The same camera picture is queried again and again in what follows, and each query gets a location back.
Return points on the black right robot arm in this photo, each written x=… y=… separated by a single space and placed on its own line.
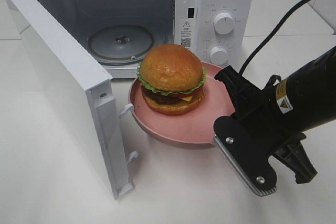
x=310 y=94

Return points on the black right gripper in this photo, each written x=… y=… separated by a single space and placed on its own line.
x=258 y=112

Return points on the white microwave door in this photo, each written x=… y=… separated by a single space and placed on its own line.
x=79 y=89

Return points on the white microwave oven body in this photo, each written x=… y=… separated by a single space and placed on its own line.
x=83 y=18

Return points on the pink plate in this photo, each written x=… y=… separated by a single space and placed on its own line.
x=190 y=130

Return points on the glass microwave turntable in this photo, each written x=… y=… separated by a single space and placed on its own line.
x=121 y=44

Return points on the white microwave knob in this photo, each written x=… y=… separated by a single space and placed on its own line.
x=218 y=55
x=224 y=22

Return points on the lower white microwave knob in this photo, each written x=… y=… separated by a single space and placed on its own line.
x=218 y=55

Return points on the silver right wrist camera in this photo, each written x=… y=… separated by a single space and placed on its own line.
x=244 y=156

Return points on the upper white microwave knob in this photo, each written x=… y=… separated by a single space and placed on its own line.
x=224 y=22

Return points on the white warning label sticker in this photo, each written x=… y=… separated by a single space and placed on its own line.
x=186 y=33

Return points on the burger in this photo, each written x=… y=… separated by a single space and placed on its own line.
x=172 y=79

